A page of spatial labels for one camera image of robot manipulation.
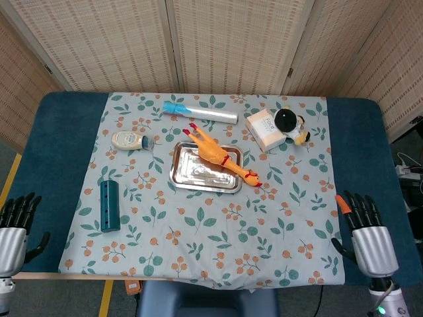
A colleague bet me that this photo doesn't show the floral printed tablecloth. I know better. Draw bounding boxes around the floral printed tablecloth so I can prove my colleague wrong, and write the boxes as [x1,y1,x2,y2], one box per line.
[58,92,346,291]

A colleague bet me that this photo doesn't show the small orange box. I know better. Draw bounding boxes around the small orange box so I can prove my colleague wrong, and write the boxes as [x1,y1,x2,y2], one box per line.
[124,280,142,295]

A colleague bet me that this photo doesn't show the cream mayonnaise squeeze bottle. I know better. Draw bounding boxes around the cream mayonnaise squeeze bottle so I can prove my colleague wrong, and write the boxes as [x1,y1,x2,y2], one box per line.
[111,130,156,152]

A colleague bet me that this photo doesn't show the blue padded seat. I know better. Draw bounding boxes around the blue padded seat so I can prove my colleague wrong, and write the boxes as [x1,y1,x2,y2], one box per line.
[137,280,280,317]

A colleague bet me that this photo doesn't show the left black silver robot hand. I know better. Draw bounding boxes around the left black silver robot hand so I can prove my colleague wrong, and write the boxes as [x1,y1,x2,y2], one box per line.
[0,192,52,278]

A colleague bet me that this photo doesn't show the yellow rubber chicken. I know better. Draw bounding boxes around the yellow rubber chicken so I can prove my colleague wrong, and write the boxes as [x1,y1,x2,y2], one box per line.
[183,122,264,189]

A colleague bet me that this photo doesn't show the white power strip with cables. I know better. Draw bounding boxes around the white power strip with cables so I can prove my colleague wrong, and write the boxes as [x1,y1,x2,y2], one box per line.
[395,151,423,181]

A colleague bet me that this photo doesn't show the dark teal table cover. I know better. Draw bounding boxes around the dark teal table cover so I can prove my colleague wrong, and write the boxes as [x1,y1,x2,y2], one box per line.
[0,91,423,288]

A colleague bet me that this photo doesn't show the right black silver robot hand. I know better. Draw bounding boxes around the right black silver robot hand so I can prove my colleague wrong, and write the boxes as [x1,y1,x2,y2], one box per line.
[331,190,400,289]

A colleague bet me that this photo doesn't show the teal cylinder with holes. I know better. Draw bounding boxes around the teal cylinder with holes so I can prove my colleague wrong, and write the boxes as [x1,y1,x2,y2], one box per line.
[100,180,120,233]

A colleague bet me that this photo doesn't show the white pink tissue box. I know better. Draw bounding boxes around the white pink tissue box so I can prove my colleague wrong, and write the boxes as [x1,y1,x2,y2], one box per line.
[244,108,288,153]

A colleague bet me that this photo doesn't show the woven folding screen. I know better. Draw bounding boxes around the woven folding screen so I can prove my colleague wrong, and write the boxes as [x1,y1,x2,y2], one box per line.
[0,0,423,155]

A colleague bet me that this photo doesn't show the rectangular metal tray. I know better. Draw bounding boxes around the rectangular metal tray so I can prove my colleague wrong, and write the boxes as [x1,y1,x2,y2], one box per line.
[169,141,245,194]

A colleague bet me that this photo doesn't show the plush toy with black hat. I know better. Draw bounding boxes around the plush toy with black hat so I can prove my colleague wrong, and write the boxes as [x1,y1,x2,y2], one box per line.
[274,105,312,146]

